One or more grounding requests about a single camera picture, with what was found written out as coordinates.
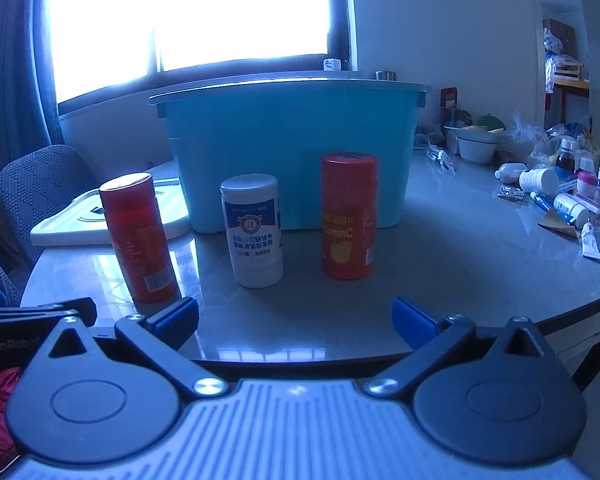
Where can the blister pill pack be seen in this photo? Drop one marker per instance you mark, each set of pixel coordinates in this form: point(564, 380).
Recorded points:
point(511, 194)

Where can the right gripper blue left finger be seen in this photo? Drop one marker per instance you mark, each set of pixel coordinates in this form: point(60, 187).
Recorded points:
point(174, 325)

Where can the white blue-label bottle lying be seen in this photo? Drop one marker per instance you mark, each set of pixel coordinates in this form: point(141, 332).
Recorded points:
point(571, 210)

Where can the white bowl with fruit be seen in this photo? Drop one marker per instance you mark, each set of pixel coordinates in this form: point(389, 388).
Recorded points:
point(476, 146)

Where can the red cylindrical bottle with barcode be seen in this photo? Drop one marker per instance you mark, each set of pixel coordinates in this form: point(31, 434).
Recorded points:
point(137, 236)

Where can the white bottle pink cap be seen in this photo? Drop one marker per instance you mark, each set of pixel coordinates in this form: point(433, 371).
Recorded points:
point(586, 178)

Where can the red vitamin C bottle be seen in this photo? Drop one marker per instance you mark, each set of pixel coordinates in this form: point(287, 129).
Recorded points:
point(349, 188)

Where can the blue curtain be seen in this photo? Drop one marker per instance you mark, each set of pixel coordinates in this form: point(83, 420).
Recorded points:
point(29, 117)

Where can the white sachet packet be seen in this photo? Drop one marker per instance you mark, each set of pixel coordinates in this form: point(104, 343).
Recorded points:
point(440, 158)

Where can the blue ointment tube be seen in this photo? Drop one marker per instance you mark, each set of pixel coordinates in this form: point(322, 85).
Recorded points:
point(541, 201)

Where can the red black small box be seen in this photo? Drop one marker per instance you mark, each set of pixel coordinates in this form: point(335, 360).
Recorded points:
point(448, 97)

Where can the grey fabric chair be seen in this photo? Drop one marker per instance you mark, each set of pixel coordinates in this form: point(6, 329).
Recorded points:
point(38, 185)

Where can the steel thermos flask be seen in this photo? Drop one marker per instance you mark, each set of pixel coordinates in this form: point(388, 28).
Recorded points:
point(387, 75)

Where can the green round object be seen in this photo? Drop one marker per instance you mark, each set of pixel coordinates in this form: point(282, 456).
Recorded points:
point(489, 122)

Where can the dark brown syrup bottle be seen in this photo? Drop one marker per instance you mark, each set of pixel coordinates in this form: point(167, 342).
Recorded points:
point(565, 163)

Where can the clear plastic bag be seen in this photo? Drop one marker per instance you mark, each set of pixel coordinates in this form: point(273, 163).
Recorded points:
point(524, 142)

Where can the white medicine bottle blue label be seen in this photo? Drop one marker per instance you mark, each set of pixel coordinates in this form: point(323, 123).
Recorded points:
point(252, 227)

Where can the small white squeeze bottle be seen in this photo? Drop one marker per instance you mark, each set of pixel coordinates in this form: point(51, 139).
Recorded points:
point(510, 172)

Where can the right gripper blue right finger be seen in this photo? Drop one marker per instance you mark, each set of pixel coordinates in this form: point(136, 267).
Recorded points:
point(413, 324)

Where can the white bottle lying down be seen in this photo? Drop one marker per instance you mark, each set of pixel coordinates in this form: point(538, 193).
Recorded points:
point(541, 180)

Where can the small white box on sill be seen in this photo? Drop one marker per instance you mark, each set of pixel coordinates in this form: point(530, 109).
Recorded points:
point(332, 65)

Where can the teal plastic storage bin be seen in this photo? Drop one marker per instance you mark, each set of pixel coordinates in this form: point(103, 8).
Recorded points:
point(284, 127)

